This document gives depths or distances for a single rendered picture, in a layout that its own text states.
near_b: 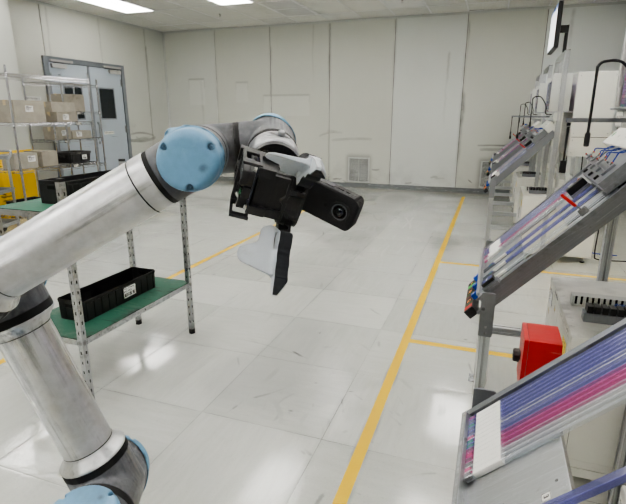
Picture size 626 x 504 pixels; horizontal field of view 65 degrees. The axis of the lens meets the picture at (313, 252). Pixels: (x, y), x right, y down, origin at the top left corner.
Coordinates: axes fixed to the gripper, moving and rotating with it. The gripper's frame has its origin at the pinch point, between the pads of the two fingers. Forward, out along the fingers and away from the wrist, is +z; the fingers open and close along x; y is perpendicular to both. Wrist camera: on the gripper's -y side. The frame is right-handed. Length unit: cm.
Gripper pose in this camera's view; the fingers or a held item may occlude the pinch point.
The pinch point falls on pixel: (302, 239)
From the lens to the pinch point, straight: 49.8
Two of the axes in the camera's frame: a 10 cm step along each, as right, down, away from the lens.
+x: 3.2, -8.4, -4.4
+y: -9.4, -2.2, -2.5
